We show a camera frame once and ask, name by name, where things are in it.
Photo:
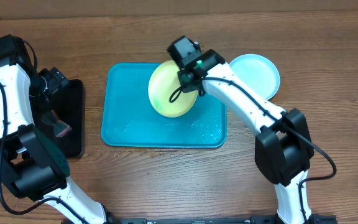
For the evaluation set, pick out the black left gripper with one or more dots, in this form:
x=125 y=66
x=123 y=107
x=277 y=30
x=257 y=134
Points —
x=56 y=79

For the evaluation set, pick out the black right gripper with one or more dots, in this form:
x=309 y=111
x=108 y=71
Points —
x=188 y=89

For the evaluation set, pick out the yellow green plate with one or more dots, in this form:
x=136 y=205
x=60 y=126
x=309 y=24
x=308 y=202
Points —
x=162 y=92

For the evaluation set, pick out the pink and black sponge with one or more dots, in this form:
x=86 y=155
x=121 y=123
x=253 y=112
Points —
x=60 y=128

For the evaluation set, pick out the light blue plate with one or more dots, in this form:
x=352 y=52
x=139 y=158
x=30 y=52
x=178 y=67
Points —
x=257 y=72

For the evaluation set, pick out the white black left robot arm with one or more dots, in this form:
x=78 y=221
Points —
x=31 y=165

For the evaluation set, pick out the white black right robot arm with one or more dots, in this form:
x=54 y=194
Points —
x=283 y=146

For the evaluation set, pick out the black rectangular tray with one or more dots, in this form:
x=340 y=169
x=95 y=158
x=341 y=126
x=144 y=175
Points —
x=69 y=106

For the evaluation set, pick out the teal plastic tray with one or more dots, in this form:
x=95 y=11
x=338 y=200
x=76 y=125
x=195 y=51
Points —
x=129 y=119

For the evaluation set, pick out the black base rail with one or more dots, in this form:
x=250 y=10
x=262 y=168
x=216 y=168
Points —
x=256 y=219

